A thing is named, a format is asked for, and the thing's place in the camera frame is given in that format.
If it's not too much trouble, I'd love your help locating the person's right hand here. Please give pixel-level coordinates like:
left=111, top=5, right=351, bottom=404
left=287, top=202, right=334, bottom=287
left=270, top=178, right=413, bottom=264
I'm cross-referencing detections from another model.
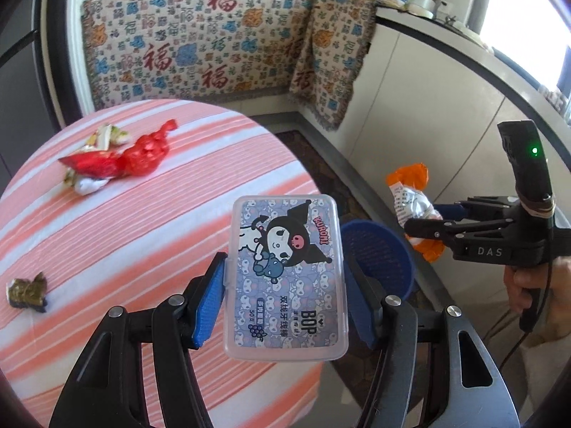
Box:
left=504, top=259, right=571, bottom=344

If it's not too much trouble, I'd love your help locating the hexagon patterned floor rug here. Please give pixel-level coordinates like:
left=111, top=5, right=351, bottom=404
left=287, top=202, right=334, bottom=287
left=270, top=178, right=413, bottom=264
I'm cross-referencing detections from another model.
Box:
left=274, top=130, right=418, bottom=428

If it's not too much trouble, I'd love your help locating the blue plastic waste basket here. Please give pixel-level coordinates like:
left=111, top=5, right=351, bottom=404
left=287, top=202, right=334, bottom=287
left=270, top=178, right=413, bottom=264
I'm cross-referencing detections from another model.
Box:
left=341, top=220, right=415, bottom=301

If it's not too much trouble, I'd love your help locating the dark gold wrapper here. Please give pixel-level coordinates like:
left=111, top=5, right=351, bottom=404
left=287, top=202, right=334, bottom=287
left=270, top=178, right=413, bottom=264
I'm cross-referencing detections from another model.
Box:
left=5, top=272, right=49, bottom=312

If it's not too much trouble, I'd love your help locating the red plastic bag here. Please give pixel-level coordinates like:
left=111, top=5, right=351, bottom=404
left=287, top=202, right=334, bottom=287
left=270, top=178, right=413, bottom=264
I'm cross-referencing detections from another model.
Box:
left=118, top=119, right=179, bottom=174

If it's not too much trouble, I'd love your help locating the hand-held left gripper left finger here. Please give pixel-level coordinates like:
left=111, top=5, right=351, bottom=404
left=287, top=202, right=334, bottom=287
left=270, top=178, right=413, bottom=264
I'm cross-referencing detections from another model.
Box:
left=48, top=252, right=229, bottom=428

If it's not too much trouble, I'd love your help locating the pink white striped tablecloth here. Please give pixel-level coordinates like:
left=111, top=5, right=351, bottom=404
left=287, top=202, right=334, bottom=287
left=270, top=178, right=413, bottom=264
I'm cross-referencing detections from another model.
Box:
left=0, top=98, right=324, bottom=415

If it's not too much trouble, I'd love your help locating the orange plastic bag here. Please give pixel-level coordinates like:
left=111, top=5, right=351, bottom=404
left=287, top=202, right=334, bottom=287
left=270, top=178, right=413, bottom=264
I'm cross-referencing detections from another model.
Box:
left=386, top=163, right=444, bottom=263

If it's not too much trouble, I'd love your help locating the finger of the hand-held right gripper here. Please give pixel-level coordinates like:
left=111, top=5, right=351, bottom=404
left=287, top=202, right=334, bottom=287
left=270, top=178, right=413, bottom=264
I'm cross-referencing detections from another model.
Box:
left=404, top=214, right=518, bottom=244
left=430, top=196, right=520, bottom=220

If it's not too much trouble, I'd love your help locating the cartoon print plastic box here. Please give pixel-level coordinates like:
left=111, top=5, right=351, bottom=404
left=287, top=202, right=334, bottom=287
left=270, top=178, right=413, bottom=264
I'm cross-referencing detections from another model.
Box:
left=223, top=194, right=349, bottom=362

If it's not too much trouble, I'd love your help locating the red snack bag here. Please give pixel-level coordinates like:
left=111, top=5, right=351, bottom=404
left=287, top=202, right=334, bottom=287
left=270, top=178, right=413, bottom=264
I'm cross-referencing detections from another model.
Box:
left=60, top=152, right=123, bottom=177

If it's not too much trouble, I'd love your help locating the large patterned cloth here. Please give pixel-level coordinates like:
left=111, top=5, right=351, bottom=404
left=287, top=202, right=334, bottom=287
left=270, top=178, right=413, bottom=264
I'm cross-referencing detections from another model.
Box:
left=80, top=0, right=315, bottom=110

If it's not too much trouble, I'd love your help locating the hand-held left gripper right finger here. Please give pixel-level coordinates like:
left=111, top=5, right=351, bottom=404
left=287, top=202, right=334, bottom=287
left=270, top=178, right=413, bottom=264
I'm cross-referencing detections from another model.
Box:
left=343, top=254, right=514, bottom=428

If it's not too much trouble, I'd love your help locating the white kitchen cabinet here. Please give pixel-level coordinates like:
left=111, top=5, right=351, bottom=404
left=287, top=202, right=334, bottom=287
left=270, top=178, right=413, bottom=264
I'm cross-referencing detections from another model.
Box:
left=299, top=6, right=571, bottom=277

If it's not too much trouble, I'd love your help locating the small white wrapper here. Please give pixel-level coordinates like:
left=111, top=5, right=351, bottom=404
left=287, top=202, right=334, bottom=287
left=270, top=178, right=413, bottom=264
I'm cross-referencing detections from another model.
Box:
left=65, top=172, right=110, bottom=196

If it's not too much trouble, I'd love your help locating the grey refrigerator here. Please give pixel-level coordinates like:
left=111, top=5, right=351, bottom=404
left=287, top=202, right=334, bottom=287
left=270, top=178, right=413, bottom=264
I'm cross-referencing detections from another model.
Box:
left=0, top=0, right=61, bottom=183

